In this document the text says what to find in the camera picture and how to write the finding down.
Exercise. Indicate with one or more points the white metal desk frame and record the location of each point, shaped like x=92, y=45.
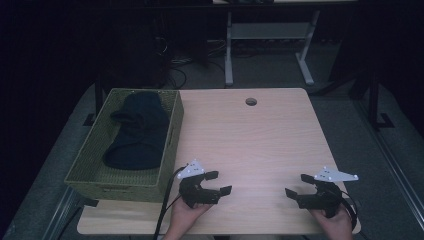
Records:
x=266, y=30

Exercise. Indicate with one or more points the black metal stand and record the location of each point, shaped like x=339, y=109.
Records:
x=374, y=100
x=98, y=100

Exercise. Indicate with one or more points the green woven basket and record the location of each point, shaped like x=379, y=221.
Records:
x=90, y=163

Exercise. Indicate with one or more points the dark blue knitted sweater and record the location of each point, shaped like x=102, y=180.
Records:
x=140, y=133

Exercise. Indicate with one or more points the metal floor rail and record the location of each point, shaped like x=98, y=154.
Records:
x=60, y=213
x=393, y=160

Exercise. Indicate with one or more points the dark table bracket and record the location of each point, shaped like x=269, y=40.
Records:
x=90, y=202

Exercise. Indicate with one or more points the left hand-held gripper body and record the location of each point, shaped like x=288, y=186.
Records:
x=195, y=193

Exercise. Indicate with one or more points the person's left hand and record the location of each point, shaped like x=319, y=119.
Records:
x=181, y=220

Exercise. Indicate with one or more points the person's right hand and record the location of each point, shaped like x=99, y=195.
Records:
x=336, y=228

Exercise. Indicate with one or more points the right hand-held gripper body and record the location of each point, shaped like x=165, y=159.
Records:
x=325, y=198

